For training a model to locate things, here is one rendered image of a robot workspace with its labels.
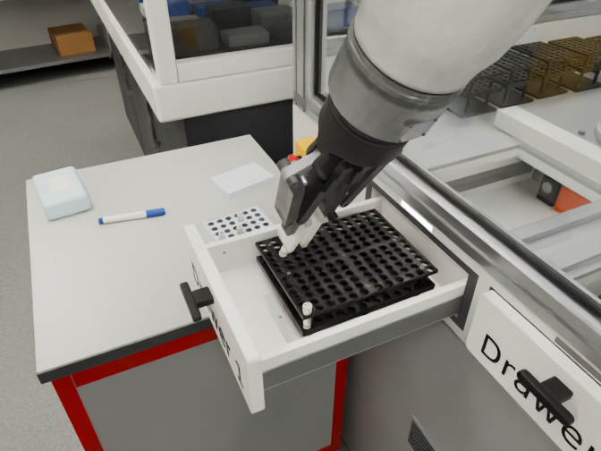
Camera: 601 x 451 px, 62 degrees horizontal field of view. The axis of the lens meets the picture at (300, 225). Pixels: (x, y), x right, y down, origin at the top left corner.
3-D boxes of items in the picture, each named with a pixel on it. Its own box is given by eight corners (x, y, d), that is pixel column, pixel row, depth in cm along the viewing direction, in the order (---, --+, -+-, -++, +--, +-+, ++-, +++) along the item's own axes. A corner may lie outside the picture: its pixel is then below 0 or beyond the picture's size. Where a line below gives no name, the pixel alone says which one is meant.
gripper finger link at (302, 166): (357, 147, 41) (306, 159, 39) (332, 182, 45) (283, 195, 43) (343, 124, 42) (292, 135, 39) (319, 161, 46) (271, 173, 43)
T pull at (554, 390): (565, 429, 53) (569, 422, 53) (513, 377, 59) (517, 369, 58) (588, 416, 55) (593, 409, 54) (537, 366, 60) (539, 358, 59)
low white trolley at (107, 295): (134, 568, 121) (35, 373, 76) (100, 375, 166) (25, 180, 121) (343, 468, 141) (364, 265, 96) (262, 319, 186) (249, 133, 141)
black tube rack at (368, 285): (302, 349, 70) (302, 317, 66) (257, 272, 83) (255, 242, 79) (431, 300, 78) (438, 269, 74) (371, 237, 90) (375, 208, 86)
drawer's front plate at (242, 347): (252, 416, 64) (247, 361, 57) (191, 276, 85) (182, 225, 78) (265, 411, 64) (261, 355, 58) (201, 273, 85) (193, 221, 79)
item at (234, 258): (260, 394, 64) (258, 363, 61) (203, 273, 83) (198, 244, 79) (497, 299, 78) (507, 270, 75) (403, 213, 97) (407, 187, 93)
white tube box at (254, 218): (219, 259, 97) (217, 243, 95) (203, 236, 103) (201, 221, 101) (275, 239, 102) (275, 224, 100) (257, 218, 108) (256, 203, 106)
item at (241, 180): (229, 199, 114) (228, 193, 113) (210, 183, 119) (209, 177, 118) (275, 181, 120) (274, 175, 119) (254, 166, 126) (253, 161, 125)
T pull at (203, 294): (194, 325, 65) (192, 318, 65) (180, 288, 71) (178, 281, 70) (220, 316, 67) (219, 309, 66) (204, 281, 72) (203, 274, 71)
